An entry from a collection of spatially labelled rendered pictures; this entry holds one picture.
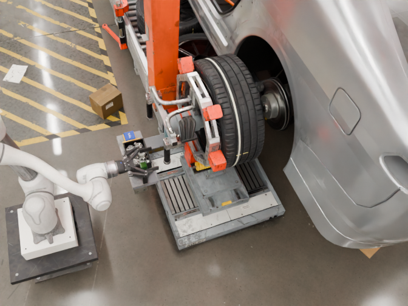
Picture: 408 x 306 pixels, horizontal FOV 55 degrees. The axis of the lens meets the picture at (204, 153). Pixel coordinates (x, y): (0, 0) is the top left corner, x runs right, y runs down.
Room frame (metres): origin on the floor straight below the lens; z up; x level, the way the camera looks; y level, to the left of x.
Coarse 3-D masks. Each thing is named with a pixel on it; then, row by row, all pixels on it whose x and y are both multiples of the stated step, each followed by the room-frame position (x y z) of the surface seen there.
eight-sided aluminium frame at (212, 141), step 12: (192, 72) 1.57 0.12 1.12; (180, 84) 1.66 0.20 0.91; (192, 84) 1.48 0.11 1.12; (180, 96) 1.67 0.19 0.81; (204, 96) 1.43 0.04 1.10; (180, 108) 1.64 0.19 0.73; (204, 120) 1.30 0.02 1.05; (216, 132) 1.27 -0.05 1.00; (192, 144) 1.44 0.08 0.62; (216, 144) 1.23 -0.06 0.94; (204, 156) 1.34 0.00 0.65
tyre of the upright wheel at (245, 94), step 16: (208, 64) 1.60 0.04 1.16; (224, 64) 1.61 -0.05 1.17; (240, 64) 1.62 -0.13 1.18; (208, 80) 1.50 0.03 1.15; (224, 80) 1.48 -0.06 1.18; (240, 80) 1.50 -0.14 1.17; (224, 96) 1.39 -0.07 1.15; (240, 96) 1.42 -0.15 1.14; (256, 96) 1.44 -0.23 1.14; (224, 112) 1.32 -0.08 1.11; (240, 112) 1.35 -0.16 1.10; (256, 112) 1.37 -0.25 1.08; (224, 128) 1.27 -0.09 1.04; (240, 128) 1.29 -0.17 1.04; (256, 128) 1.33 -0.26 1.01; (224, 144) 1.24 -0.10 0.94; (240, 144) 1.25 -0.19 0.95; (256, 144) 1.30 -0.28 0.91; (240, 160) 1.25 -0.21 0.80
